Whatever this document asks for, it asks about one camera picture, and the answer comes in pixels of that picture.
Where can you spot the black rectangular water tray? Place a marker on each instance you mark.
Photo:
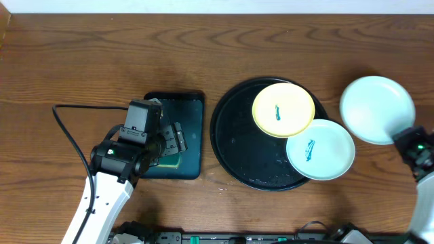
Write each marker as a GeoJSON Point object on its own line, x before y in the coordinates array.
{"type": "Point", "coordinates": [187, 109]}

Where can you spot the yellow plate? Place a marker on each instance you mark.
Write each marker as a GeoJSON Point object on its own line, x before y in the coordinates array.
{"type": "Point", "coordinates": [283, 110]}

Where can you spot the light green plate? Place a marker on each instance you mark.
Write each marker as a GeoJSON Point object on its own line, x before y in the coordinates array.
{"type": "Point", "coordinates": [323, 151]}
{"type": "Point", "coordinates": [376, 108]}

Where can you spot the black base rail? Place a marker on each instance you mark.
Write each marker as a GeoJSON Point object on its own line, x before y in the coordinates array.
{"type": "Point", "coordinates": [134, 232]}

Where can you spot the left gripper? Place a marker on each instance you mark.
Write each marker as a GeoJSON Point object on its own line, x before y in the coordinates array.
{"type": "Point", "coordinates": [175, 138]}

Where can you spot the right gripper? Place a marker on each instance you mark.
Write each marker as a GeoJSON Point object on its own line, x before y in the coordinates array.
{"type": "Point", "coordinates": [401, 137]}

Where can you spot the black round tray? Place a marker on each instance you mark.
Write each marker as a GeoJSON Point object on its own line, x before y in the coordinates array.
{"type": "Point", "coordinates": [247, 153]}

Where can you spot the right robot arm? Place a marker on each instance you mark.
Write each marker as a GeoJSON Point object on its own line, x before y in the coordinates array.
{"type": "Point", "coordinates": [421, 225]}

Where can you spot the green yellow sponge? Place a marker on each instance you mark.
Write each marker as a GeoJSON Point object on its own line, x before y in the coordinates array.
{"type": "Point", "coordinates": [170, 161]}

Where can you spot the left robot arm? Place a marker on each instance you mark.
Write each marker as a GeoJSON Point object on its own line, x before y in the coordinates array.
{"type": "Point", "coordinates": [115, 168]}

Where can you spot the light green plate front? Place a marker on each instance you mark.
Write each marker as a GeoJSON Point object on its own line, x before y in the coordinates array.
{"type": "Point", "coordinates": [376, 108]}

